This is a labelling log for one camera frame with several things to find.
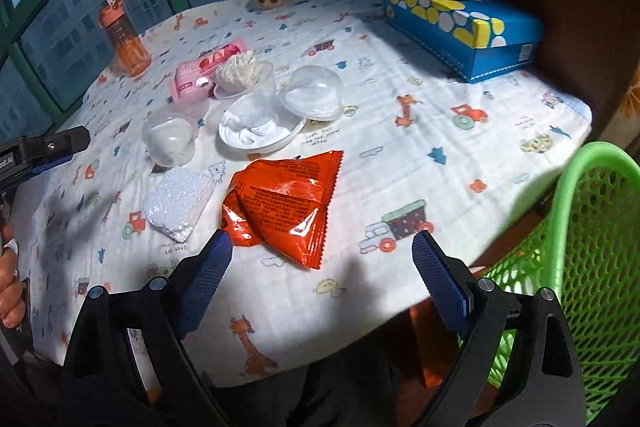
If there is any pink snack packet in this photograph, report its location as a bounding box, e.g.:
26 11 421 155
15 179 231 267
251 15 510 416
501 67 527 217
170 38 249 100

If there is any person's left hand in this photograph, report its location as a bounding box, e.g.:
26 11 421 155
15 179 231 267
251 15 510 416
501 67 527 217
0 216 27 330

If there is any red snack bag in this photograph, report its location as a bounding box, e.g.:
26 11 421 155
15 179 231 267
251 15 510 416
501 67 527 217
221 150 346 271

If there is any orange stool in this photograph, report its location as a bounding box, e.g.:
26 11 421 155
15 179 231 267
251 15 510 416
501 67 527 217
409 304 463 389

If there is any white plastic plate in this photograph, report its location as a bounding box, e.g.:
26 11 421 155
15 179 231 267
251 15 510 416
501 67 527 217
218 99 307 153

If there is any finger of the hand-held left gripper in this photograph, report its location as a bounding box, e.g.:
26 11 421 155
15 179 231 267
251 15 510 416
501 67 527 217
15 125 91 178

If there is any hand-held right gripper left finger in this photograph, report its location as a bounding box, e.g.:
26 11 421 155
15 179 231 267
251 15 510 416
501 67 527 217
60 229 234 427

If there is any white cartoon printed cloth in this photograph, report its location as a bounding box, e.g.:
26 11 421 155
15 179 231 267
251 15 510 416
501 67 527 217
24 0 594 391

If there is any clear plastic dome lid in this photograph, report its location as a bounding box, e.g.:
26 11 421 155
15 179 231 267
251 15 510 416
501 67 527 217
278 66 345 120

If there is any orange water bottle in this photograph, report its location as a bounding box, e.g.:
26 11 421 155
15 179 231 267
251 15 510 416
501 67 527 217
97 0 152 78

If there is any green plastic basket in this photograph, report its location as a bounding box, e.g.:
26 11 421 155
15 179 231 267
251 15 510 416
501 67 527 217
479 141 640 427

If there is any white foam block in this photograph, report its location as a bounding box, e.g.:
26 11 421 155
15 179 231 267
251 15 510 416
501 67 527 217
143 169 216 243

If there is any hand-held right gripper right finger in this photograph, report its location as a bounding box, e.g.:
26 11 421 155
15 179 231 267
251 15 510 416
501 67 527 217
411 230 587 427

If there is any blue spotted tissue box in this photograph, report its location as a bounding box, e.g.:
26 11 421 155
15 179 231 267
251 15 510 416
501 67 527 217
376 0 545 83

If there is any clear plastic cup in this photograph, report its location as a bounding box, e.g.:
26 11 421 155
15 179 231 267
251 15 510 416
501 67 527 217
141 99 210 168
229 91 282 134
214 61 279 100

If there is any white plastic bag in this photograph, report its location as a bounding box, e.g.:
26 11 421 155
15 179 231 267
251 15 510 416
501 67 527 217
212 49 261 90

